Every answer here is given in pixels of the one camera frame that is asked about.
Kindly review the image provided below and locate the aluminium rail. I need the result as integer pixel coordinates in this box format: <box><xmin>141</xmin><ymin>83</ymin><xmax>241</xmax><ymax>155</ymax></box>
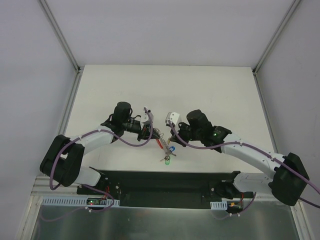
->
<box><xmin>39</xmin><ymin>67</ymin><xmax>84</xmax><ymax>191</ymax></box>
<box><xmin>253</xmin><ymin>73</ymin><xmax>278</xmax><ymax>153</ymax></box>

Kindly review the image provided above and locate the left white cable duct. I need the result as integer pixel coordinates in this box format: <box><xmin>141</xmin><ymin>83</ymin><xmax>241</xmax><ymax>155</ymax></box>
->
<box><xmin>42</xmin><ymin>196</ymin><xmax>120</xmax><ymax>208</ymax></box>

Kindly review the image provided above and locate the right aluminium frame post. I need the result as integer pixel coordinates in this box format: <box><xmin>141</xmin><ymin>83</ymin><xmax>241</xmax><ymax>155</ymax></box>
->
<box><xmin>252</xmin><ymin>0</ymin><xmax>303</xmax><ymax>76</ymax></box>

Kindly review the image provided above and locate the left aluminium rail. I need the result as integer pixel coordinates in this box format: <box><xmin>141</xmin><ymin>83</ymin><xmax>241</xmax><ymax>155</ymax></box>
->
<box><xmin>39</xmin><ymin>67</ymin><xmax>84</xmax><ymax>191</ymax></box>

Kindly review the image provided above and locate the aluminium frame post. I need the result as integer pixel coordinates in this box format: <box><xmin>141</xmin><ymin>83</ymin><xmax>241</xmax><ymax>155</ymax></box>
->
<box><xmin>37</xmin><ymin>0</ymin><xmax>82</xmax><ymax>73</ymax></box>
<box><xmin>252</xmin><ymin>0</ymin><xmax>303</xmax><ymax>76</ymax></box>

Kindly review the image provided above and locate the blue tagged key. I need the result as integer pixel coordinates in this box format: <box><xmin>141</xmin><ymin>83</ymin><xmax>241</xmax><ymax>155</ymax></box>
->
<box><xmin>168</xmin><ymin>146</ymin><xmax>176</xmax><ymax>156</ymax></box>

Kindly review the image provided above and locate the key holder with red handle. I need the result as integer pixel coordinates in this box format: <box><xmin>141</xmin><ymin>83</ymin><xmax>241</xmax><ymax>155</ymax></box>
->
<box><xmin>156</xmin><ymin>135</ymin><xmax>171</xmax><ymax>162</ymax></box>

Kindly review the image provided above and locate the right white cable duct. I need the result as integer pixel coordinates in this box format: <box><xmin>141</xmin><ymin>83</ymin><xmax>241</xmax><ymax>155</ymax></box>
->
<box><xmin>210</xmin><ymin>200</ymin><xmax>228</xmax><ymax>211</ymax></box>

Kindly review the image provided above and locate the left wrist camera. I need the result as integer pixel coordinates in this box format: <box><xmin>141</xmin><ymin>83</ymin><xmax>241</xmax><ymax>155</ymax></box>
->
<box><xmin>140</xmin><ymin>107</ymin><xmax>154</xmax><ymax>129</ymax></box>

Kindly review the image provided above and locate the green tagged key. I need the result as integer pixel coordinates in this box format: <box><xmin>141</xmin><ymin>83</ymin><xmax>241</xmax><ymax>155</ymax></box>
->
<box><xmin>164</xmin><ymin>160</ymin><xmax>171</xmax><ymax>166</ymax></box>

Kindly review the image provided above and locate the white cable duct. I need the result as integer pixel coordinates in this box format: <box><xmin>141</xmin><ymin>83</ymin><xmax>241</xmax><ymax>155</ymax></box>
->
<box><xmin>42</xmin><ymin>196</ymin><xmax>120</xmax><ymax>208</ymax></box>
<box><xmin>210</xmin><ymin>200</ymin><xmax>228</xmax><ymax>211</ymax></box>

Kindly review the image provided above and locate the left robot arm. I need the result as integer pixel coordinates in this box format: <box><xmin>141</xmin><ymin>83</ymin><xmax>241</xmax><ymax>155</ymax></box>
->
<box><xmin>39</xmin><ymin>101</ymin><xmax>160</xmax><ymax>195</ymax></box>

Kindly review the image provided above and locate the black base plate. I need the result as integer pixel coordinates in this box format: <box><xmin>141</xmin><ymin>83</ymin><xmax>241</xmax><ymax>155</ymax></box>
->
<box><xmin>76</xmin><ymin>170</ymin><xmax>254</xmax><ymax>209</ymax></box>

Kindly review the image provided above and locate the right aluminium rail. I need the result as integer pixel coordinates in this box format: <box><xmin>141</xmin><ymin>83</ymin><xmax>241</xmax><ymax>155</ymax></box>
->
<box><xmin>253</xmin><ymin>73</ymin><xmax>278</xmax><ymax>153</ymax></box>

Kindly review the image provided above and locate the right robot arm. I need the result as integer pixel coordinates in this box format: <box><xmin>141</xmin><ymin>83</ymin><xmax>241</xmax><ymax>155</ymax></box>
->
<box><xmin>165</xmin><ymin>109</ymin><xmax>310</xmax><ymax>206</ymax></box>

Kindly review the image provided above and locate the left aluminium frame post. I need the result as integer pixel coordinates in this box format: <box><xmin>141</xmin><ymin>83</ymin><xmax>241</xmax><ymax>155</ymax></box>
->
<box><xmin>37</xmin><ymin>0</ymin><xmax>82</xmax><ymax>73</ymax></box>

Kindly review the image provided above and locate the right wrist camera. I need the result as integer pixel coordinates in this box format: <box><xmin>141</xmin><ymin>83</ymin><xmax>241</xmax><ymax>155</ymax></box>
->
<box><xmin>165</xmin><ymin>112</ymin><xmax>182</xmax><ymax>132</ymax></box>

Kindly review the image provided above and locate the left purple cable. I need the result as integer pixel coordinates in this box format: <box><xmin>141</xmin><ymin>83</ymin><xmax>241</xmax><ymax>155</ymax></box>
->
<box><xmin>49</xmin><ymin>106</ymin><xmax>154</xmax><ymax>222</ymax></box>

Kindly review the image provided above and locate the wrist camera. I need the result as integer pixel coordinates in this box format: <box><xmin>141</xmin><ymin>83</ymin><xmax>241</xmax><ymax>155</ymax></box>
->
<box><xmin>140</xmin><ymin>107</ymin><xmax>154</xmax><ymax>129</ymax></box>
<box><xmin>165</xmin><ymin>112</ymin><xmax>182</xmax><ymax>132</ymax></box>

